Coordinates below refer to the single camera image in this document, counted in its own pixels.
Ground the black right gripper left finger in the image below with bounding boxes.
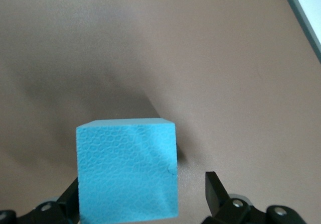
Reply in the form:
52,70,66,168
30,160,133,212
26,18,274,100
0,177,81,224

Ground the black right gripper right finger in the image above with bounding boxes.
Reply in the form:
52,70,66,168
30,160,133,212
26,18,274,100
202,171,306,224

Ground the brown table cover sheet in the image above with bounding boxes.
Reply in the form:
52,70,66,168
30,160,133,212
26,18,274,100
0,0,321,224

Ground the light blue foam cube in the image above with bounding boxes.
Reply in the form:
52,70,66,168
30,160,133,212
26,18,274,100
75,120,180,221

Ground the grey table edge trim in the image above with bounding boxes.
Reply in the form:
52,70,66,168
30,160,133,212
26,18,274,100
277,0,321,64

